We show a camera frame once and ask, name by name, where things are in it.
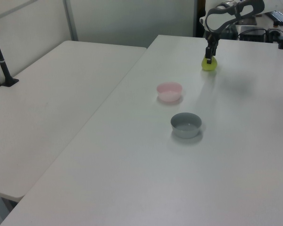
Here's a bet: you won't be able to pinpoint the grey plastic bowl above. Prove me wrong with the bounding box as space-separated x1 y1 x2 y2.
170 112 202 139

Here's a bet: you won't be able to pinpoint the white side table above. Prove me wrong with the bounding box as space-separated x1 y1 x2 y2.
0 40 148 202

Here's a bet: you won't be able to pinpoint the small black device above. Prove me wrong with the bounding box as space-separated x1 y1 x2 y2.
266 28 282 43

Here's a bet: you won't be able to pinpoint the person in dark clothes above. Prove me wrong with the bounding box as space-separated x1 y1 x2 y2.
197 0 207 38

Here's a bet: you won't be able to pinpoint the grey metal partition post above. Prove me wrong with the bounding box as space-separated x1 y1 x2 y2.
62 0 79 42

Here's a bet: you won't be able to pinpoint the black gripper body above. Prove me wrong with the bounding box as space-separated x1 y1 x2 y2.
205 29 220 49

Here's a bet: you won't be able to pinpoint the black computer keyboard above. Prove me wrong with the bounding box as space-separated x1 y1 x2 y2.
266 10 283 23

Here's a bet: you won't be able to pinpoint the pink plastic bowl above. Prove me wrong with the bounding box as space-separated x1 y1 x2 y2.
156 81 183 102

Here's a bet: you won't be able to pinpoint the slim grey partition post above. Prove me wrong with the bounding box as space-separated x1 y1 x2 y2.
192 0 199 38

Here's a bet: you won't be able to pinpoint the black camera pole with base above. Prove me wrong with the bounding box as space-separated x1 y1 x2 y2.
0 21 20 88

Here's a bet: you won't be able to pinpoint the green pear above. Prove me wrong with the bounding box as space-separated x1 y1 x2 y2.
201 55 219 71

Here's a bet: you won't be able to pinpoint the black electronics box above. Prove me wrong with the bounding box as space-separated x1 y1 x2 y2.
240 25 267 42

